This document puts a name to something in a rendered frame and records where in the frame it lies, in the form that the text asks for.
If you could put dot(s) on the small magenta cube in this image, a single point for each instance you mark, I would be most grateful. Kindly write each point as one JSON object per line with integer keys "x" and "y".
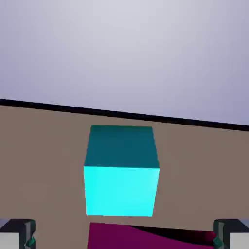
{"x": 124, "y": 238}

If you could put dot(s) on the small cyan cube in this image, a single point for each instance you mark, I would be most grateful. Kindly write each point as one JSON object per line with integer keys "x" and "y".
{"x": 121, "y": 181}

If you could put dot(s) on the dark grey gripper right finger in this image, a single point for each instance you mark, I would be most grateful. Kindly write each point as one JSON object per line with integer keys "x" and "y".
{"x": 231, "y": 231}

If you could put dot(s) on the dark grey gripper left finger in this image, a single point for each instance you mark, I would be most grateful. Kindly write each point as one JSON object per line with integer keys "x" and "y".
{"x": 13, "y": 231}

